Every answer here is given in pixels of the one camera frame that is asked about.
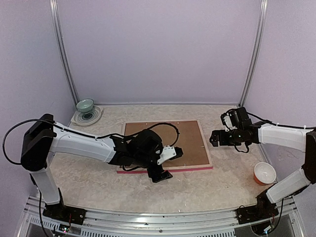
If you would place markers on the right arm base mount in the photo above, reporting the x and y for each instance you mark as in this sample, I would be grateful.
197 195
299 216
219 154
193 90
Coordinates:
256 212

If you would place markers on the wooden picture frame pink edge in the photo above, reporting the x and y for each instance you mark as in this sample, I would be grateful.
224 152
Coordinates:
197 158

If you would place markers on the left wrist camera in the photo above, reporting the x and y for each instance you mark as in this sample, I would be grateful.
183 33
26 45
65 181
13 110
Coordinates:
149 142

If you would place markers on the aluminium corner post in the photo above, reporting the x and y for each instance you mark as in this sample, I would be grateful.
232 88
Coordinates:
62 50
255 51

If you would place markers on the aluminium front rail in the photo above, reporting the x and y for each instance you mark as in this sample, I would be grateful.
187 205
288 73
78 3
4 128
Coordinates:
103 223

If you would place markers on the green ceramic bowl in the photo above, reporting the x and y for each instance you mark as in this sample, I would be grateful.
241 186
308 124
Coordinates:
85 105

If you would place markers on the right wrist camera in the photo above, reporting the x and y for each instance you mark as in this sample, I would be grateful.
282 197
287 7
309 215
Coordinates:
239 118

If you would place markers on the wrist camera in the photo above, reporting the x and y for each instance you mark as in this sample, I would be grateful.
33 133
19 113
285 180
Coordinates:
149 142
239 118

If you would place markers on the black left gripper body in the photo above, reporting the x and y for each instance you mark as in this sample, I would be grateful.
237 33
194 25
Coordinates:
152 173

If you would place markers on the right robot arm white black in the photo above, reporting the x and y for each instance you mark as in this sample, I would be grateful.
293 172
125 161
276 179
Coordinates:
290 142

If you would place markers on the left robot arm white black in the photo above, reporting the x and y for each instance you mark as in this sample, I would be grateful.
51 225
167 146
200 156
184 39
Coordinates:
47 137

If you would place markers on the right aluminium corner post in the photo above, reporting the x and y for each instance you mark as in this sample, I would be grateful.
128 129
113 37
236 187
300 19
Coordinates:
255 51

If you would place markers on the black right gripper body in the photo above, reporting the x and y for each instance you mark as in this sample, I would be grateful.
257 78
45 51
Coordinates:
235 139

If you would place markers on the orange white bowl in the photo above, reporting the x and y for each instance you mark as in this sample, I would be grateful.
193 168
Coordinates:
264 173

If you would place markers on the pale green patterned plate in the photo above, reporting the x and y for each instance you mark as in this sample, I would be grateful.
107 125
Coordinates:
87 119

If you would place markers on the left aluminium corner post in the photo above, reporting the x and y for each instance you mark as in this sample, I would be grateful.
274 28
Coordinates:
62 50

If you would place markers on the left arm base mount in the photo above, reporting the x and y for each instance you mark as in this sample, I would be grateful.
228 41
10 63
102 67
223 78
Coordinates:
64 213

